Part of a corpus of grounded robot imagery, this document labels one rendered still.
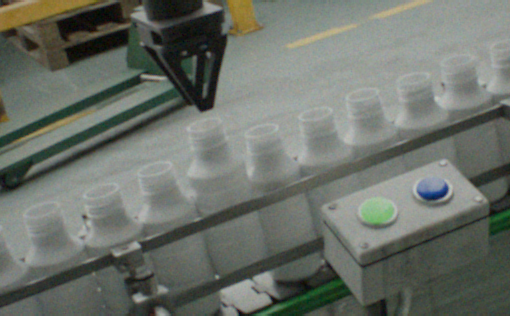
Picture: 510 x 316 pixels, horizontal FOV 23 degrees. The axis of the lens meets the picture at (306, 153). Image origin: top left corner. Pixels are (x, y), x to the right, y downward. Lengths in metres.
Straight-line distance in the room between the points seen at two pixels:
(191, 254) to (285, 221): 0.10
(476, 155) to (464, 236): 0.21
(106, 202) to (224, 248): 0.13
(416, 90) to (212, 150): 0.23
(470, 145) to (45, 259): 0.47
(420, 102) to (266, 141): 0.18
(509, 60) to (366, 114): 0.18
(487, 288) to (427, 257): 0.23
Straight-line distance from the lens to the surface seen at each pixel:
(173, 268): 1.28
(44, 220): 1.24
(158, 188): 1.26
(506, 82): 1.40
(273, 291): 1.33
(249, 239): 1.29
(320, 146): 1.30
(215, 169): 1.26
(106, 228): 1.25
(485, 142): 1.39
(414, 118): 1.35
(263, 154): 1.29
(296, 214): 1.31
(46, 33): 6.68
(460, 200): 1.19
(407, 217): 1.17
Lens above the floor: 1.58
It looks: 20 degrees down
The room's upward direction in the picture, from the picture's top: 13 degrees counter-clockwise
